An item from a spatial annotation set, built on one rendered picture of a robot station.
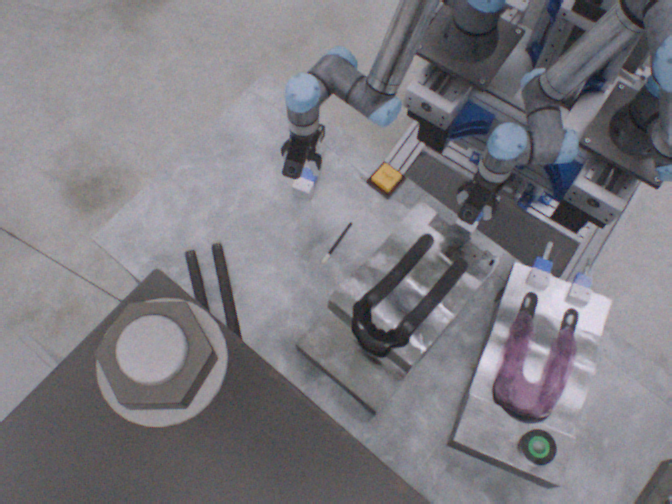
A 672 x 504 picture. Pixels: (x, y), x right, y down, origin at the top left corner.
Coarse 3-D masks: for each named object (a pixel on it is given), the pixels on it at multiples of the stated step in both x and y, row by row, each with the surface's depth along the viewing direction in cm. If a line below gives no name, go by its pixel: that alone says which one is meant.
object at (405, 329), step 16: (416, 240) 190; (432, 240) 190; (416, 256) 189; (400, 272) 188; (448, 272) 187; (464, 272) 186; (384, 288) 183; (432, 288) 185; (448, 288) 186; (368, 304) 181; (432, 304) 184; (352, 320) 177; (368, 320) 176; (416, 320) 180; (368, 336) 182; (384, 336) 178; (400, 336) 179; (384, 352) 179
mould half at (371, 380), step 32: (416, 224) 191; (384, 256) 188; (448, 256) 188; (352, 288) 180; (416, 288) 185; (320, 320) 185; (384, 320) 177; (448, 320) 182; (320, 352) 182; (352, 352) 182; (416, 352) 174; (352, 384) 179; (384, 384) 179
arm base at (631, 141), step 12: (624, 108) 180; (612, 120) 183; (624, 120) 178; (612, 132) 183; (624, 132) 179; (636, 132) 176; (624, 144) 180; (636, 144) 178; (648, 144) 177; (636, 156) 181; (648, 156) 181
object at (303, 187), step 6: (306, 168) 202; (306, 174) 201; (312, 174) 201; (300, 180) 199; (306, 180) 199; (312, 180) 201; (294, 186) 199; (300, 186) 199; (306, 186) 199; (312, 186) 199; (294, 192) 201; (300, 192) 200; (306, 192) 198; (312, 192) 202; (306, 198) 202
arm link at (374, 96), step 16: (400, 0) 148; (416, 0) 144; (432, 0) 144; (400, 16) 148; (416, 16) 147; (432, 16) 149; (400, 32) 150; (416, 32) 149; (384, 48) 154; (400, 48) 152; (416, 48) 153; (384, 64) 155; (400, 64) 154; (368, 80) 160; (384, 80) 157; (400, 80) 158; (352, 96) 163; (368, 96) 161; (384, 96) 160; (368, 112) 163; (384, 112) 161
